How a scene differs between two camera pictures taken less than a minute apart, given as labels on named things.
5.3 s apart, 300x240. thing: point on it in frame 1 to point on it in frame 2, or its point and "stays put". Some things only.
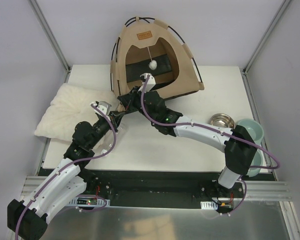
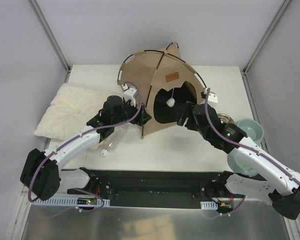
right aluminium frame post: x=284 y=4 stays put
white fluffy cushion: x=72 y=104 stays put
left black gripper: x=114 y=119 to x=137 y=114
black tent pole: x=165 y=25 to x=162 y=52
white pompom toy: x=153 y=64 to x=171 y=102
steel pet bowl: x=223 y=120 stays put
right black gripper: x=126 y=100 to x=188 y=114
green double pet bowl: x=255 y=130 stays put
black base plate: x=160 y=188 stays put
